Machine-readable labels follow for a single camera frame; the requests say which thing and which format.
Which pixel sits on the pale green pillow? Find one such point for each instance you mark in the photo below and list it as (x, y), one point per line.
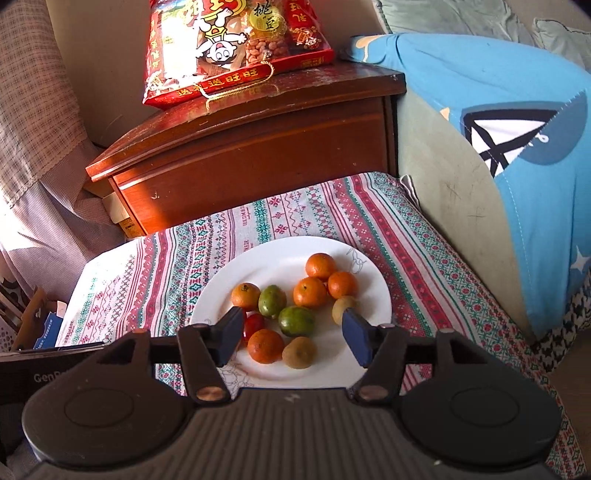
(565, 41)
(452, 18)

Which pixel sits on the white floral plate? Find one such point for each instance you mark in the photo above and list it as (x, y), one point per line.
(277, 263)

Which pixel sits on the red snack gift bag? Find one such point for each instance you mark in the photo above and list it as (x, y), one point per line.
(175, 55)

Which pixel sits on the houndstooth cloth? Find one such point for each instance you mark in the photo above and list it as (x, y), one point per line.
(568, 332)

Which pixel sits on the blue pillow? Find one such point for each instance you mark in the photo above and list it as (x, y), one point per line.
(531, 207)

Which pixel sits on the brown wooden nightstand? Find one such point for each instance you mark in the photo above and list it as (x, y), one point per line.
(254, 161)

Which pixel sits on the orange mandarin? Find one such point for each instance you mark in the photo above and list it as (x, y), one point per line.
(246, 295)
(342, 284)
(266, 346)
(321, 265)
(310, 291)

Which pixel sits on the brown cardboard piece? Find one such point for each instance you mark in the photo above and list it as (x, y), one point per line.
(27, 323)

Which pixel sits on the patterned red green tablecloth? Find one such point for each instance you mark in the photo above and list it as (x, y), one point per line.
(415, 258)

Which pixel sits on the red cherry tomato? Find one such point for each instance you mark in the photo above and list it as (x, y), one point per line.
(254, 325)

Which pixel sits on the white orange cardboard box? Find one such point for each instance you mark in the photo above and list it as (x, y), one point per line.
(115, 210)

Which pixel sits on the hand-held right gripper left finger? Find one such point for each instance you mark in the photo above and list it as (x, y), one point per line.
(231, 334)

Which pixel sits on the checked curtain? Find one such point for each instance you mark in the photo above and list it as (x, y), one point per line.
(37, 138)

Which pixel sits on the white lattice basket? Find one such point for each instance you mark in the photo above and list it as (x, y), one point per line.
(9, 318)

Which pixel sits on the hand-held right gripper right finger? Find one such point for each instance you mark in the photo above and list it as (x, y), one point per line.
(355, 334)

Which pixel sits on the blue white box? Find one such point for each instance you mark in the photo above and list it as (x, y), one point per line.
(48, 327)

